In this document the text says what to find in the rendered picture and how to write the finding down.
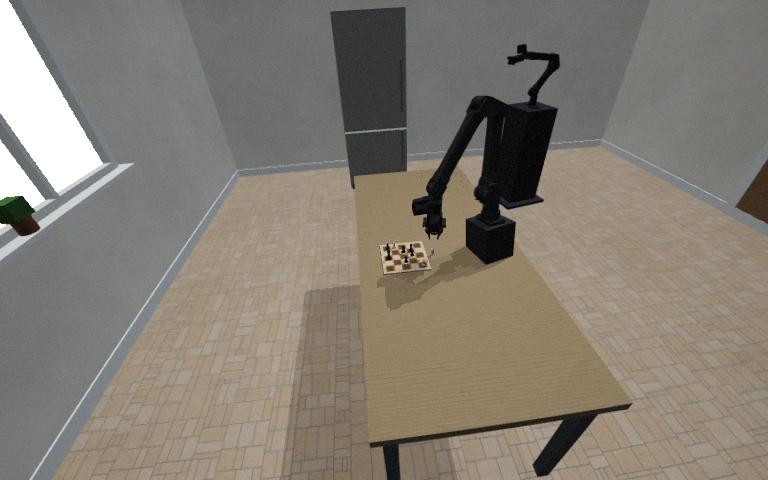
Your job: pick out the brown and cream chessboard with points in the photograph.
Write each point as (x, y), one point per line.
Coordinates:
(397, 265)

